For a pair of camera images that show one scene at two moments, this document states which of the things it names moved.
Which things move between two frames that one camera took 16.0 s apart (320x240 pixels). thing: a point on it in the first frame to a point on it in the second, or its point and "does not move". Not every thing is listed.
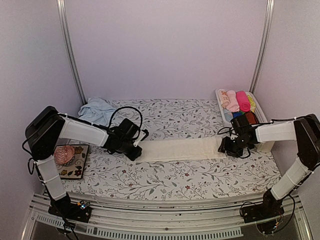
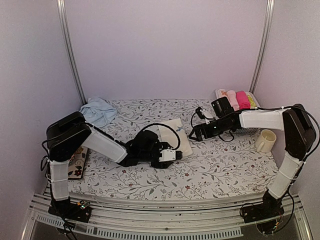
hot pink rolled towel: [244, 103] does not move
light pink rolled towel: [233, 105] does not move
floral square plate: [75, 170] does not move
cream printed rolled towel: [224, 98] does not move
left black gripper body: [125, 148] to [146, 157]
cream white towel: [187, 149] to [166, 135]
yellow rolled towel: [253, 105] does not move
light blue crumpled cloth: [97, 111] does not move
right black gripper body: [236, 147] to [216, 131]
